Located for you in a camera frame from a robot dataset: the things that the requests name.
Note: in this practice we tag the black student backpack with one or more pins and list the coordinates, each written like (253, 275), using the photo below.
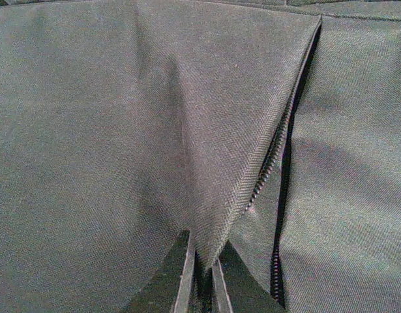
(272, 125)

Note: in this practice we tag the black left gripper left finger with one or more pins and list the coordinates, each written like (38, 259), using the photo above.
(170, 289)

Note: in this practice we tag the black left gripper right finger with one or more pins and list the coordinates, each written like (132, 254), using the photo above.
(235, 289)

